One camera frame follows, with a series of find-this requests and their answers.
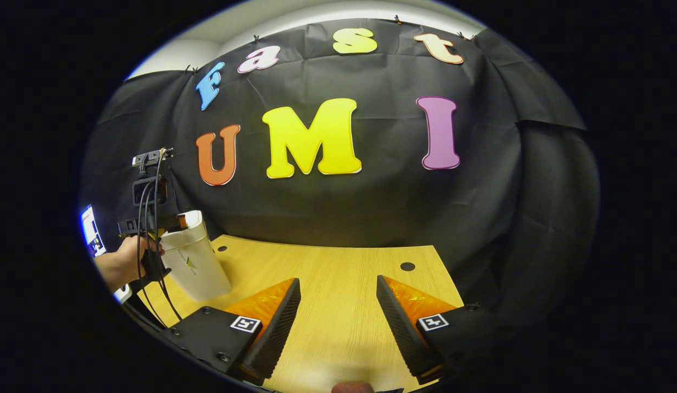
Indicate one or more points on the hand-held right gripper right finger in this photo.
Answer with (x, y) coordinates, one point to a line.
(403, 333)

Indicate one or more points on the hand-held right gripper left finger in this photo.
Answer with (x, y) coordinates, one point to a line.
(273, 338)

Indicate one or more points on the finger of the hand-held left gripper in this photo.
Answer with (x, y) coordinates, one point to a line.
(142, 226)

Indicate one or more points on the white desktop garbage bin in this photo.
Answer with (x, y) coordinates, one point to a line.
(199, 267)

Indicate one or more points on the wooden desktop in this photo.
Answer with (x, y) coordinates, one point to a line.
(338, 284)

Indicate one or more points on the computer monitor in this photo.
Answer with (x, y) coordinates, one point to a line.
(91, 232)

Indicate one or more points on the black backdrop cloth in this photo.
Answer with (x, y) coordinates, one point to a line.
(371, 207)

